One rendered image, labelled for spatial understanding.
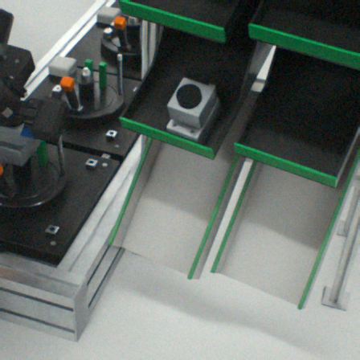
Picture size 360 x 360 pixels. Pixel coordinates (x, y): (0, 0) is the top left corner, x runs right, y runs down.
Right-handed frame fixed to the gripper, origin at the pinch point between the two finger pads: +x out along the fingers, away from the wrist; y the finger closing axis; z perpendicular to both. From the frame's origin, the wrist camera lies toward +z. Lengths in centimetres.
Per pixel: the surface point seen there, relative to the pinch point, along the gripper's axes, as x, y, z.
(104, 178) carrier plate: 13.7, -11.5, -3.2
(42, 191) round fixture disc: 6.9, -4.6, -8.8
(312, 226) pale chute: 0.1, -46.5, -4.6
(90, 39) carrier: 40, 10, 30
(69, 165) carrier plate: 14.5, -4.6, -2.3
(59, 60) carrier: 29.9, 10.4, 20.6
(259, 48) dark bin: -14.2, -34.9, 13.0
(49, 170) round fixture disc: 10.0, -3.3, -4.8
